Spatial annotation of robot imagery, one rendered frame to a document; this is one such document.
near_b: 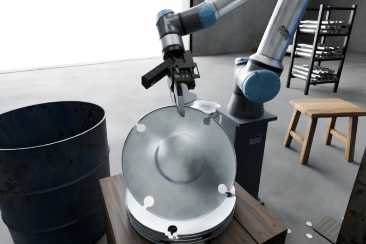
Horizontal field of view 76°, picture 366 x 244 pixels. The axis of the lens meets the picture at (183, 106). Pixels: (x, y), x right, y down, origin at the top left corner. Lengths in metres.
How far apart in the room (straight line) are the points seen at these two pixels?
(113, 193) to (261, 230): 0.41
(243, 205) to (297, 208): 0.62
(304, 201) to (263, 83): 0.73
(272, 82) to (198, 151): 0.34
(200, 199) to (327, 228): 0.54
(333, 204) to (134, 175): 1.04
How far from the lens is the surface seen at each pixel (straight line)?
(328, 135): 1.89
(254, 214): 0.69
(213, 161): 0.63
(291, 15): 0.81
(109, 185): 0.78
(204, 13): 0.77
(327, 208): 1.36
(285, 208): 1.28
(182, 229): 0.59
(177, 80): 0.64
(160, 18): 0.80
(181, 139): 0.62
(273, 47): 0.81
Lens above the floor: 0.82
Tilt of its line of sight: 21 degrees down
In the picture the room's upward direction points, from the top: straight up
